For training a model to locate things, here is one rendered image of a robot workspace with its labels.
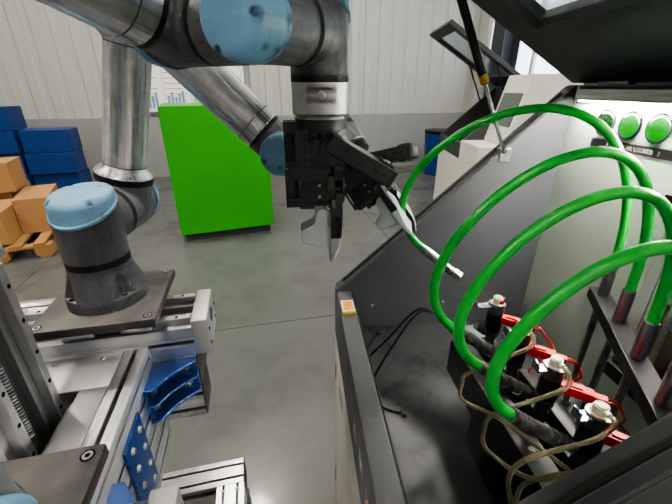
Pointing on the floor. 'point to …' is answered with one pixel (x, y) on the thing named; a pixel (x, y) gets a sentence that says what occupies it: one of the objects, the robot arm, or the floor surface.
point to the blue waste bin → (432, 148)
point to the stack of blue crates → (43, 150)
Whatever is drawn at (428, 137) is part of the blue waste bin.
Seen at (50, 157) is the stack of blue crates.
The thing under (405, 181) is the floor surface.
